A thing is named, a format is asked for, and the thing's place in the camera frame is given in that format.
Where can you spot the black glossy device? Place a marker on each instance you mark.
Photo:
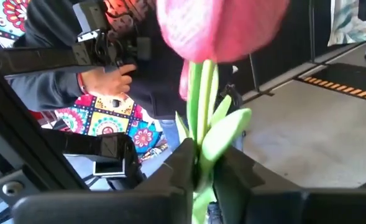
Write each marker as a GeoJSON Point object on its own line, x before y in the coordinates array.
{"type": "Point", "coordinates": [108, 149]}

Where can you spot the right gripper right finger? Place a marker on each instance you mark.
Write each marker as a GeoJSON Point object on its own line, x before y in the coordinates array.
{"type": "Point", "coordinates": [294, 208]}

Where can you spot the pink tulip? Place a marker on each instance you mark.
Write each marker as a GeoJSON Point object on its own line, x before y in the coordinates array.
{"type": "Point", "coordinates": [217, 28]}

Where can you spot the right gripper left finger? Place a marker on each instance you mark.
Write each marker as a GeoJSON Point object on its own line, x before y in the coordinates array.
{"type": "Point", "coordinates": [108, 208]}

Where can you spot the person's hand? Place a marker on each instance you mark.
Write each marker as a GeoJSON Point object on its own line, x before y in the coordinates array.
{"type": "Point", "coordinates": [108, 81]}

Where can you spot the colourful mandala cloth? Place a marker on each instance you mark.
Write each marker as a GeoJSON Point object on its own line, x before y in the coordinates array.
{"type": "Point", "coordinates": [108, 121]}

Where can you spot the person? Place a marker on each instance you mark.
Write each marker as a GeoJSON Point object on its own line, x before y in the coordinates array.
{"type": "Point", "coordinates": [158, 87]}

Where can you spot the black orange-striped floor mat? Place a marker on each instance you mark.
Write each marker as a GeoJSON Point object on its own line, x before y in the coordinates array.
{"type": "Point", "coordinates": [347, 82]}

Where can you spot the grey metal frame beams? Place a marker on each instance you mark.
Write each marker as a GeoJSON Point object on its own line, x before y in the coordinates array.
{"type": "Point", "coordinates": [21, 130]}

